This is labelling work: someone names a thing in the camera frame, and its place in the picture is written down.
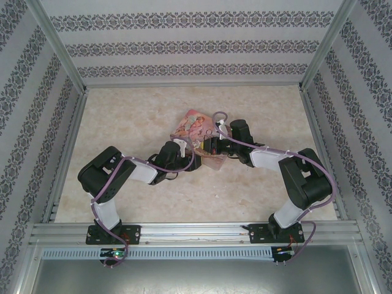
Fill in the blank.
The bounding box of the grey metal sheet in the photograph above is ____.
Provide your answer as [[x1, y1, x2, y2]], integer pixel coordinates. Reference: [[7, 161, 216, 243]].
[[30, 244, 373, 294]]

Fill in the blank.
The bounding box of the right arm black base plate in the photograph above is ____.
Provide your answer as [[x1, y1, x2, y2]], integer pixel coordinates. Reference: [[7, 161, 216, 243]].
[[246, 223, 306, 245]]

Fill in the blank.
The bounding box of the aluminium frame post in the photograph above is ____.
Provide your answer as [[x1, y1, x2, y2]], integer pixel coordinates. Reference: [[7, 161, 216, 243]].
[[23, 0, 89, 93], [299, 0, 360, 92]]

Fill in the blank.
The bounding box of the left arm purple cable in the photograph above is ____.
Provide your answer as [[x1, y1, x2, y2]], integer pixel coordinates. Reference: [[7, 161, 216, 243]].
[[90, 137, 197, 268]]

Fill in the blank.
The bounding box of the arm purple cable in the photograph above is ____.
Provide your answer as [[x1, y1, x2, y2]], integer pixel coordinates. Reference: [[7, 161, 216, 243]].
[[90, 137, 197, 268], [211, 110, 336, 265]]

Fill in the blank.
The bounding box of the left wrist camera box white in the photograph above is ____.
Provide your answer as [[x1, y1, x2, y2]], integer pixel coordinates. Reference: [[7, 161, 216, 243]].
[[174, 138, 189, 158]]

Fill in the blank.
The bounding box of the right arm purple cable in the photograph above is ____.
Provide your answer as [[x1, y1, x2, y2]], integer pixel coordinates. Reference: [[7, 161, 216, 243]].
[[211, 110, 336, 265]]

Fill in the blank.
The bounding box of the aluminium side rail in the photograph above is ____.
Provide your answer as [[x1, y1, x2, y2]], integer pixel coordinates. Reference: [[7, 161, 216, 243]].
[[41, 88, 89, 224], [300, 87, 350, 221]]

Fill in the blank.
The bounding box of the aluminium mounting rail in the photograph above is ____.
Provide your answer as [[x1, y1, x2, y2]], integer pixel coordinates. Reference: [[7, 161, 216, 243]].
[[28, 222, 361, 246]]

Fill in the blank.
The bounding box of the grey slotted cable duct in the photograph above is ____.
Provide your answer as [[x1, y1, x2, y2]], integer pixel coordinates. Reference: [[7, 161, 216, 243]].
[[40, 246, 274, 262]]

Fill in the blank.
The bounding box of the circuit board with green light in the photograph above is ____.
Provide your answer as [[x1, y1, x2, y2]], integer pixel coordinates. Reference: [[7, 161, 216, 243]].
[[98, 247, 127, 258]]

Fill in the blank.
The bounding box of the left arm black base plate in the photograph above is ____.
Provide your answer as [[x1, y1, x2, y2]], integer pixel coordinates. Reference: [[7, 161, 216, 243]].
[[86, 224, 142, 246]]

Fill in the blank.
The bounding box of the black connector board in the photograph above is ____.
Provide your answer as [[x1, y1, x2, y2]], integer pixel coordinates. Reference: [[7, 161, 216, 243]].
[[273, 246, 295, 263]]

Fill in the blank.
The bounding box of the pink printed tin box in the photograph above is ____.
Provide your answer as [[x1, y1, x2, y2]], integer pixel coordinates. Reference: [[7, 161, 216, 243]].
[[169, 108, 229, 172]]

